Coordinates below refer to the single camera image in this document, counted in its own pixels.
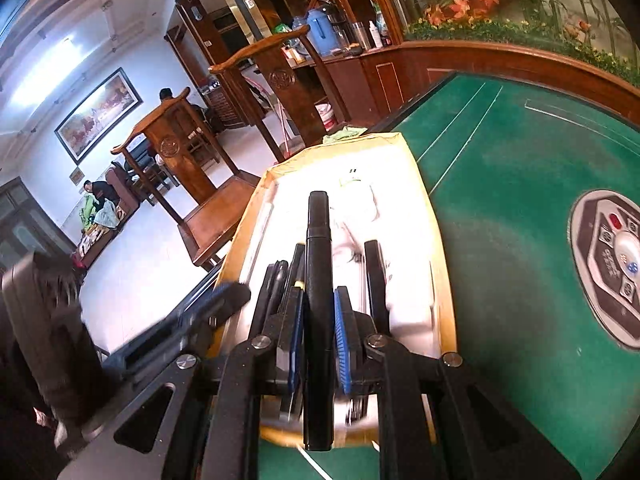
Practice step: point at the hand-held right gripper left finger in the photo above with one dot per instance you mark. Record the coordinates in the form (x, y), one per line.
(292, 345)

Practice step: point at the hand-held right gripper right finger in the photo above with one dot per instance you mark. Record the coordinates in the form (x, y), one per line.
(344, 345)

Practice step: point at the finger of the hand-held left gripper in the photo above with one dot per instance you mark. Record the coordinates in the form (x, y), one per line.
(222, 300)

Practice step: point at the thick black marker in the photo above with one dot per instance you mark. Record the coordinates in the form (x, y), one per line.
(318, 260)

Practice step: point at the yellow box with white lining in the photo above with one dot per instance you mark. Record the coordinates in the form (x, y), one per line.
(400, 240)

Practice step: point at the white crumpled plastic bag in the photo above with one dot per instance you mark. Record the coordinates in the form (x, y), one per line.
(350, 245)

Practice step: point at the dark glass-door cabinet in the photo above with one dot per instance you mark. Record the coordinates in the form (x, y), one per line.
(25, 225)

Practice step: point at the pale green cloth pile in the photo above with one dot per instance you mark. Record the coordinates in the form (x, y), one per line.
(105, 217)

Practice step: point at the wooden chair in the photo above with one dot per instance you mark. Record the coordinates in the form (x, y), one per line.
(175, 160)
(287, 90)

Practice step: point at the white item with green label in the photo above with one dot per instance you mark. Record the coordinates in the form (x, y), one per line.
(361, 197)

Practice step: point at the white bucket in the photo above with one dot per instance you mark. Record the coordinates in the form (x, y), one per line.
(325, 117)

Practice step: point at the framed painting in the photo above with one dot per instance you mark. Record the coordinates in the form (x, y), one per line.
(97, 115)

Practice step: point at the ceiling light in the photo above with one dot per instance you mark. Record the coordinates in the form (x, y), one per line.
(45, 75)

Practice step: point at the round table control panel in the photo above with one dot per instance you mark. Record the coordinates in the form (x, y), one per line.
(610, 265)

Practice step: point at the blue thermos jug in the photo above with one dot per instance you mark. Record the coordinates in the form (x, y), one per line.
(319, 32)

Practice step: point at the steel cup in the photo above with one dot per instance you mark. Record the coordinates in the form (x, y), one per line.
(358, 36)

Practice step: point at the wooden counter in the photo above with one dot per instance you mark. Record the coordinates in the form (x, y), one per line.
(450, 65)

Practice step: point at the white spray bottle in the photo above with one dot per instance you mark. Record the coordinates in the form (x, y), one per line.
(375, 35)

